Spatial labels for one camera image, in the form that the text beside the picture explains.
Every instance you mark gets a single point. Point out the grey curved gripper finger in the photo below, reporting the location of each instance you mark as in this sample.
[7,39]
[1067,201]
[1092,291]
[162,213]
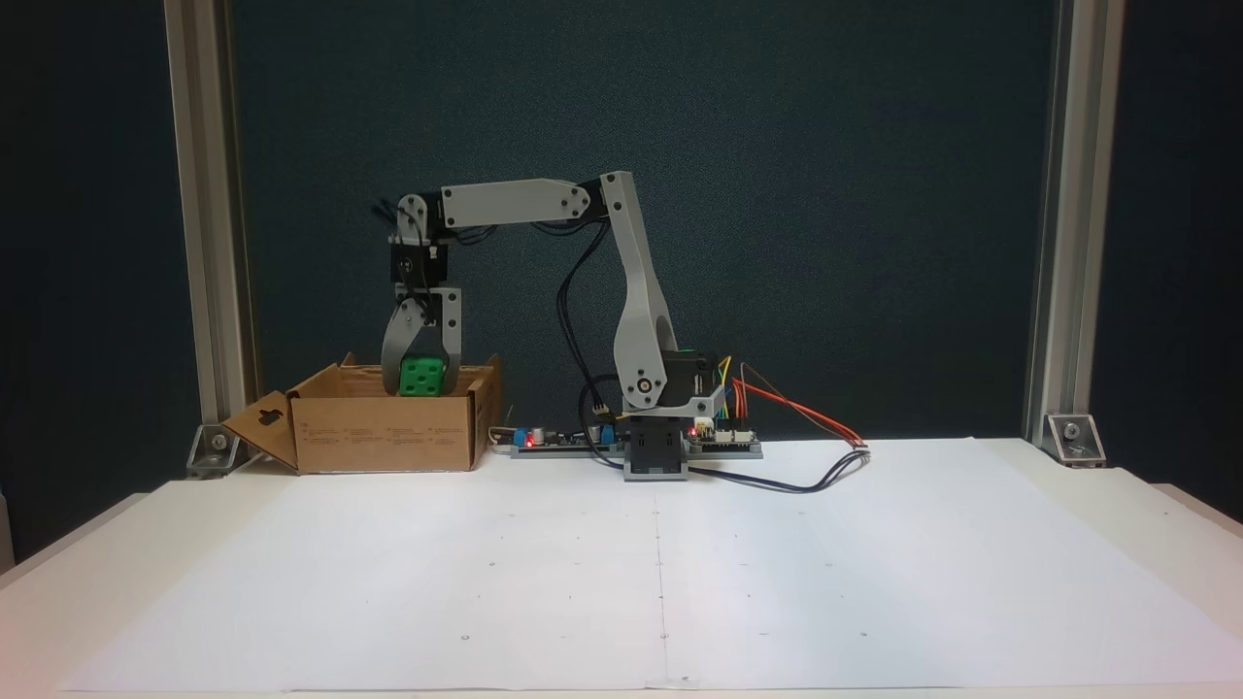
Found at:
[393,349]

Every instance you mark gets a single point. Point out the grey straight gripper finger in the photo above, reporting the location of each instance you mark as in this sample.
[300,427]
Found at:
[453,345]

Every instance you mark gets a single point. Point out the green dice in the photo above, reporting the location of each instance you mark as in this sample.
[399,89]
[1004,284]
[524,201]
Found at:
[422,377]

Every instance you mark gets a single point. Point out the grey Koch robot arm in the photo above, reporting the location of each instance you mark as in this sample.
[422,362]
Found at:
[636,291]

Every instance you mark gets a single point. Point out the open cardboard box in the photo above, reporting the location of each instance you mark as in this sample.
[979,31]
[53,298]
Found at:
[388,437]

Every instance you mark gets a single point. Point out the blue power circuit board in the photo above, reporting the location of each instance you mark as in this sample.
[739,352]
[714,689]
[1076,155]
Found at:
[554,442]

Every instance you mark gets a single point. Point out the small controller circuit board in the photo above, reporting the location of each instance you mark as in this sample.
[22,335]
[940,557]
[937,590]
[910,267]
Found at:
[728,445]

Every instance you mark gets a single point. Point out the metal corner bracket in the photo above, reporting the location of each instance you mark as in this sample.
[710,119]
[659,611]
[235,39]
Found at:
[216,449]
[1073,439]

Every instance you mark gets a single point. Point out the aluminium frame post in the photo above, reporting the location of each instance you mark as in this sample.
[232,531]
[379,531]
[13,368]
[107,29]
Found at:
[204,194]
[1073,194]

